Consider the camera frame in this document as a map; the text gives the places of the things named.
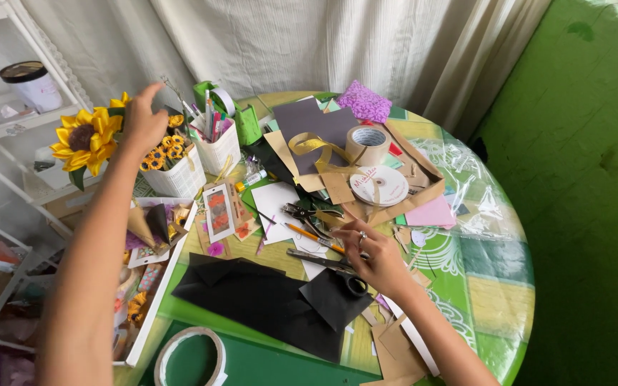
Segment brown packing tape roll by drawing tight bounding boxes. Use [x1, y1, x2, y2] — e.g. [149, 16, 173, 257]
[345, 125, 392, 167]

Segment white paper sheet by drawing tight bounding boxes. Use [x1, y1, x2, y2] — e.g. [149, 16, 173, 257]
[250, 182, 310, 246]

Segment black handled scissors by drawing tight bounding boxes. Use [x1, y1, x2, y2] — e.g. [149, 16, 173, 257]
[286, 248, 370, 299]

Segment brown cardboard box lid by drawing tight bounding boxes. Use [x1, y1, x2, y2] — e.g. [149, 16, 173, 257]
[314, 120, 446, 227]

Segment large yellow paper sunflower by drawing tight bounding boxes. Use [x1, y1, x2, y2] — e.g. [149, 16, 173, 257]
[49, 91, 133, 192]

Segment green checked tablecloth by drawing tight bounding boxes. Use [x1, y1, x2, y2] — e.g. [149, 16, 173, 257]
[116, 91, 536, 386]

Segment white tray with craft items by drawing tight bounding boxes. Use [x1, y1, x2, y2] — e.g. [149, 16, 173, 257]
[111, 197, 199, 368]

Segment white woven basket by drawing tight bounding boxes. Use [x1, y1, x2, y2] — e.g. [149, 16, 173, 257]
[140, 144, 208, 199]

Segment green tape dispenser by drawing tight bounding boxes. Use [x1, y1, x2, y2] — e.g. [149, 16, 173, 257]
[192, 81, 263, 147]

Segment brown paper scraps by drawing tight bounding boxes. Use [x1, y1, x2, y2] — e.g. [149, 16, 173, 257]
[360, 308, 438, 386]

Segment dark grey cardstock sheet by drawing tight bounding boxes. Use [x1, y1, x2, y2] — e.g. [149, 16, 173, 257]
[271, 97, 361, 177]

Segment glue tube with yellow cap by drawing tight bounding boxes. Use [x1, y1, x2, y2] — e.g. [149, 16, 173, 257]
[234, 169, 268, 193]

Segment green fabric cover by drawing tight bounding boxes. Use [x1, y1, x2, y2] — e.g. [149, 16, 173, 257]
[470, 0, 618, 386]

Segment gold ribbon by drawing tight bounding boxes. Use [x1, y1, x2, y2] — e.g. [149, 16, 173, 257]
[288, 132, 382, 207]

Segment white shelf rack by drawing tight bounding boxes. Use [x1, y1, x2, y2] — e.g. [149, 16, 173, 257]
[0, 0, 100, 386]

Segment dark green cutting mat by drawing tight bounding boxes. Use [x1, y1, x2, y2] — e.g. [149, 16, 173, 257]
[137, 320, 385, 386]

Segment small black paper piece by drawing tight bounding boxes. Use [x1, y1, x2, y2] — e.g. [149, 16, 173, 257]
[298, 268, 375, 333]

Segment purple patterned paper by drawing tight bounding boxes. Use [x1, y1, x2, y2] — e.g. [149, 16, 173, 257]
[336, 80, 393, 124]

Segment orange pencil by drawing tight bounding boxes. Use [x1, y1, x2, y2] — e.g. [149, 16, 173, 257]
[284, 222, 348, 255]

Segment white jar with black lid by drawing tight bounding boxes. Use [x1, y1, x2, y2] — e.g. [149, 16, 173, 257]
[0, 60, 64, 114]

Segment metal hole punch pliers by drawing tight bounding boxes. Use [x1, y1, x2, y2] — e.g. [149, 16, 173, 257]
[281, 203, 345, 242]

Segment bunch of small paper sunflowers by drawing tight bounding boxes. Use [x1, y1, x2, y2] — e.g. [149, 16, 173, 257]
[139, 114, 187, 172]

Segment white masking tape roll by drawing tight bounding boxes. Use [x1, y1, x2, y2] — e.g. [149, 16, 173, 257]
[153, 326, 229, 386]

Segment person's left hand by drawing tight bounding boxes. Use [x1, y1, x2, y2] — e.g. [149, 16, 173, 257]
[121, 81, 171, 154]

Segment white paper strip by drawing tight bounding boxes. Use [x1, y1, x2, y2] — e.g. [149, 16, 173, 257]
[381, 294, 442, 377]

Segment large black paper sheet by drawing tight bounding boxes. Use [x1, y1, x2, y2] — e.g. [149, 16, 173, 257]
[171, 252, 347, 365]

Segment white pen holder with pens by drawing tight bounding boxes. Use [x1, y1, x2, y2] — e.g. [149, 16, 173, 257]
[183, 88, 242, 177]

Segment person's right hand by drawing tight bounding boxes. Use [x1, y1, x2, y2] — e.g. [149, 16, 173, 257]
[332, 219, 415, 295]

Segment pink paper sheet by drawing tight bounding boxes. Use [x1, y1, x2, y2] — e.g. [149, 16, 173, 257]
[404, 193, 458, 230]

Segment white curtain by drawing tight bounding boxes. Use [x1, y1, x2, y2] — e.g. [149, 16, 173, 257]
[19, 0, 554, 143]

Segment flower bookmark cards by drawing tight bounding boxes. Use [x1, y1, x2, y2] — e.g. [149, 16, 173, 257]
[194, 178, 263, 259]

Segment white ribbon spool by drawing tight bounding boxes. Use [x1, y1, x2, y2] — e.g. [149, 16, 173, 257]
[349, 164, 410, 208]

